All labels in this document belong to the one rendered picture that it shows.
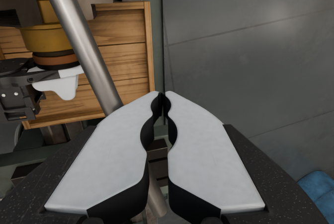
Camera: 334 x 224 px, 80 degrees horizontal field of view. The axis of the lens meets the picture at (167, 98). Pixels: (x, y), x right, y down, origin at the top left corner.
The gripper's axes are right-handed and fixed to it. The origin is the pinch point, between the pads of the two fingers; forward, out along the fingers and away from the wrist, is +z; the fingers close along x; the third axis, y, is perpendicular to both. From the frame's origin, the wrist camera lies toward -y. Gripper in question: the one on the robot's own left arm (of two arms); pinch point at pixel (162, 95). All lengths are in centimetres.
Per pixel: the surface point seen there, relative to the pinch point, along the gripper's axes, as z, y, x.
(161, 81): 80, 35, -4
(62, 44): 16.3, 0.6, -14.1
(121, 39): 41.3, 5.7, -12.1
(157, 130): 43, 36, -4
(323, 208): 150, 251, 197
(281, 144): 176, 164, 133
